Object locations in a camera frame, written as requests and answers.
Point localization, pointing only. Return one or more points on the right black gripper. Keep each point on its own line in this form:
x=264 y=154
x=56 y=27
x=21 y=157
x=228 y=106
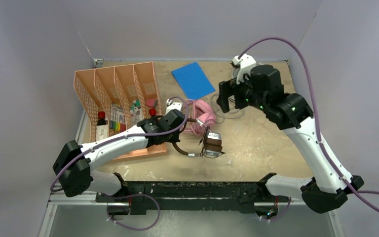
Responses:
x=229 y=88

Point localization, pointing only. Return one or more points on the pink wired headphones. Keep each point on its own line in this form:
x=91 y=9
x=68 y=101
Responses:
x=201 y=111

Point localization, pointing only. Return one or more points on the brown on-ear headphones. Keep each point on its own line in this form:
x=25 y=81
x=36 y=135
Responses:
x=211 y=142

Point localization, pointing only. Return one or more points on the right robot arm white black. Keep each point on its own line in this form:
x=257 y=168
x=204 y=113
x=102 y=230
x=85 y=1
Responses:
x=331 y=183

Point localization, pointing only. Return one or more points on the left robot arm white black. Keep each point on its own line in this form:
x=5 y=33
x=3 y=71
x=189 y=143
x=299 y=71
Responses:
x=75 y=166

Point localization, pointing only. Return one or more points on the blue notebook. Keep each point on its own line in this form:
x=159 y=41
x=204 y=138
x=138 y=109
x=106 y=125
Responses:
x=193 y=81

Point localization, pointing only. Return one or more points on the red black stamp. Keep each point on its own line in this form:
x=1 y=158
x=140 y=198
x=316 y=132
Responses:
x=152 y=112

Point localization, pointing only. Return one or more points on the pink grey eraser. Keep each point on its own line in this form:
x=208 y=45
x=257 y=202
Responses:
x=151 y=103

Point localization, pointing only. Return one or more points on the green white glue stick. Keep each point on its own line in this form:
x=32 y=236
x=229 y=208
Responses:
x=135 y=105

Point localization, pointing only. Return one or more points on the peach plastic desk organizer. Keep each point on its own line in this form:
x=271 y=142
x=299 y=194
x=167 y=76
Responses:
x=98 y=88

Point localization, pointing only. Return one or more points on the clear ruler pack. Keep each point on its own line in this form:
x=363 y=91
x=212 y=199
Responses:
x=117 y=113

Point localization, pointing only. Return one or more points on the colourful marker set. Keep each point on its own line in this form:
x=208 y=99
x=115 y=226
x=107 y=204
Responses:
x=117 y=127

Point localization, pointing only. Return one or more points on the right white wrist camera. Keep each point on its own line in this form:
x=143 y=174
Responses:
x=242 y=66

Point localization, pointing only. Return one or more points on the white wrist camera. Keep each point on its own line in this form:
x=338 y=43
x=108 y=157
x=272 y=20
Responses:
x=172 y=105
x=242 y=66

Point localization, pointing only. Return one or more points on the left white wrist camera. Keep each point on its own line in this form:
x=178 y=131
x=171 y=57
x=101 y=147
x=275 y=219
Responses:
x=172 y=105

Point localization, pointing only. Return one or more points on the black base frame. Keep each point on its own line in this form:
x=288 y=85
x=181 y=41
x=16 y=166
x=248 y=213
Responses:
x=141 y=196

